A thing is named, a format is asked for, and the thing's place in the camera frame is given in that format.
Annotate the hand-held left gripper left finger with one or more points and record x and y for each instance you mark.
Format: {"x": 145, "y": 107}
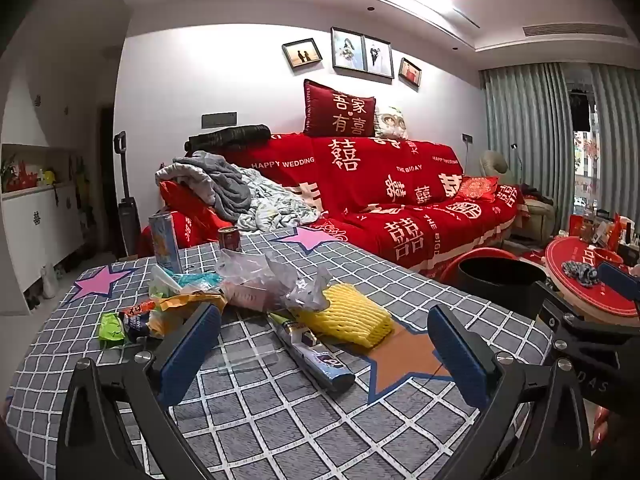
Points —
{"x": 190, "y": 350}

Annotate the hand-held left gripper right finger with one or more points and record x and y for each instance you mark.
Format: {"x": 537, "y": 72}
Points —
{"x": 460, "y": 355}

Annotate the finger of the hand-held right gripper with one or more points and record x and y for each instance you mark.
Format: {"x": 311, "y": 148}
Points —
{"x": 620, "y": 282}
{"x": 552, "y": 307}

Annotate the black trash bin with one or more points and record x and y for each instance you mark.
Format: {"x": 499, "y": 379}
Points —
{"x": 500, "y": 280}

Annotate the orange blue snack wrapper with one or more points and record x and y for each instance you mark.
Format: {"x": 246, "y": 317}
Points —
{"x": 135, "y": 320}

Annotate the teal wrapper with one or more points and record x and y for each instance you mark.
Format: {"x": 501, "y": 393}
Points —
{"x": 200, "y": 278}

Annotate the bright green wrapper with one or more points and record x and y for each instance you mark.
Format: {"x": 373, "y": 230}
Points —
{"x": 112, "y": 330}

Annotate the person's right hand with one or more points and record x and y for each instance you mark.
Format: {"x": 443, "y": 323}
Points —
{"x": 600, "y": 427}

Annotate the red bowl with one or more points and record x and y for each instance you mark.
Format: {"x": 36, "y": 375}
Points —
{"x": 607, "y": 256}

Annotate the blue grey cloth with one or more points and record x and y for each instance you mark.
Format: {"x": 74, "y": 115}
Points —
{"x": 580, "y": 272}

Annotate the yellow snack bag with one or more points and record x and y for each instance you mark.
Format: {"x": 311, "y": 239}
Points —
{"x": 180, "y": 305}

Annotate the red round table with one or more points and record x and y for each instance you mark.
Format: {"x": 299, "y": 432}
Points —
{"x": 555, "y": 255}

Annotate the pile of gift boxes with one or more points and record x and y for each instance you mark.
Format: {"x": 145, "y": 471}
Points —
{"x": 600, "y": 227}

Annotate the pale green bag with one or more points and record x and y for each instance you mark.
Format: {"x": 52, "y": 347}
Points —
{"x": 162, "y": 285}

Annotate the beige armchair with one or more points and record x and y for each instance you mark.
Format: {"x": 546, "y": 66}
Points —
{"x": 537, "y": 210}

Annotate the blue orange carton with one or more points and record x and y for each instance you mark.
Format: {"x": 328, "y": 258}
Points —
{"x": 167, "y": 242}

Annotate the yellow foam net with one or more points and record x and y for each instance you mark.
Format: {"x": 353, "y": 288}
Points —
{"x": 350, "y": 317}

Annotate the grey checked tablecloth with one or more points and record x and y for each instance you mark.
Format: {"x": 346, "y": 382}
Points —
{"x": 280, "y": 425}

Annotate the red drink can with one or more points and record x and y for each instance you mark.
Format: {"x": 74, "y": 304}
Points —
{"x": 230, "y": 239}

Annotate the clear plastic bag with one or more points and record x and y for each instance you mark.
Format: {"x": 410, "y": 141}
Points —
{"x": 285, "y": 280}

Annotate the silver tube package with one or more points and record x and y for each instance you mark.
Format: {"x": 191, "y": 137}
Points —
{"x": 312, "y": 352}

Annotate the small red patterned cushion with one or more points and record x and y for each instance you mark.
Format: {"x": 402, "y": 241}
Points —
{"x": 477, "y": 187}

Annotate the floor lamp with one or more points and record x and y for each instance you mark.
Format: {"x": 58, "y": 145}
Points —
{"x": 517, "y": 160}

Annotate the black upright vacuum cleaner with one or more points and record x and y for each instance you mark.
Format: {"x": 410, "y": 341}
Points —
{"x": 127, "y": 210}

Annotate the white floor figure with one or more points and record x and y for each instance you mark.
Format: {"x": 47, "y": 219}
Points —
{"x": 48, "y": 280}

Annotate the red printed sofa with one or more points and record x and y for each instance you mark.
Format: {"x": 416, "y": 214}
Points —
{"x": 400, "y": 200}

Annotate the grey blanket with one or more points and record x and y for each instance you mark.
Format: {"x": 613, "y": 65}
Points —
{"x": 220, "y": 180}

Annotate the grey green curtain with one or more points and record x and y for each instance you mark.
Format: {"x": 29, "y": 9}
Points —
{"x": 525, "y": 135}
{"x": 615, "y": 85}

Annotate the black rolled cloth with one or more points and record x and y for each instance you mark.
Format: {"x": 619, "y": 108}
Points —
{"x": 230, "y": 136}

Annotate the yellow toy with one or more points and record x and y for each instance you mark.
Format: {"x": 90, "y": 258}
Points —
{"x": 48, "y": 176}

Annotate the red shelf decoration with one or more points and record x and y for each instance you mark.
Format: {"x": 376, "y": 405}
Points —
{"x": 25, "y": 177}

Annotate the white cartoon cushion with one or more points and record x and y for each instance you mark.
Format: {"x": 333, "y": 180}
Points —
{"x": 392, "y": 122}

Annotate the green potted plant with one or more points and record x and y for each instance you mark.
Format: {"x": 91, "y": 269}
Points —
{"x": 7, "y": 172}

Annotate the ceiling air vent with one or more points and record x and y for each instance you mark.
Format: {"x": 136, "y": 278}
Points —
{"x": 575, "y": 30}

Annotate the large red printed cushion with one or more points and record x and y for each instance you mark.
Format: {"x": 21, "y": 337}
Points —
{"x": 340, "y": 110}

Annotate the white wall cabinet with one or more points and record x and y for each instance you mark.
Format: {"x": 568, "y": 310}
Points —
{"x": 40, "y": 220}

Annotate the dark wall panel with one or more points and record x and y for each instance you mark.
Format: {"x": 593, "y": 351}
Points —
{"x": 219, "y": 120}

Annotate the small red picture frame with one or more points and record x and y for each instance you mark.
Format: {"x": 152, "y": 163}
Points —
{"x": 410, "y": 71}

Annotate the tall wedding picture frame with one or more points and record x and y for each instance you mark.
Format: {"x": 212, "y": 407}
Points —
{"x": 378, "y": 57}
{"x": 347, "y": 50}

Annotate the landscape picture frame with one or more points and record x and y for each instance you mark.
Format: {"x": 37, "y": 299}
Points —
{"x": 301, "y": 52}

